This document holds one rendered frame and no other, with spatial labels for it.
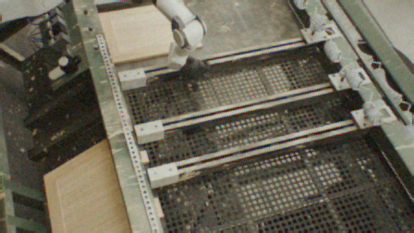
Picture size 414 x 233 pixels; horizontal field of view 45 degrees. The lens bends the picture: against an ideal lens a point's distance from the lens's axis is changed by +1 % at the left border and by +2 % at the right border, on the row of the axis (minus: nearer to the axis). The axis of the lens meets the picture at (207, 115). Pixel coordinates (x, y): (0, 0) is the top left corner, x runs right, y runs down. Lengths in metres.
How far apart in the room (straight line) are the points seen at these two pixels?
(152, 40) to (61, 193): 0.93
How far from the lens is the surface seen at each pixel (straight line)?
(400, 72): 3.11
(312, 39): 2.69
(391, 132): 2.45
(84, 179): 2.61
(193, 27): 2.08
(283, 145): 2.27
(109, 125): 2.31
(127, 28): 2.76
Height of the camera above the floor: 1.71
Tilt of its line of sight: 12 degrees down
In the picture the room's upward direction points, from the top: 60 degrees clockwise
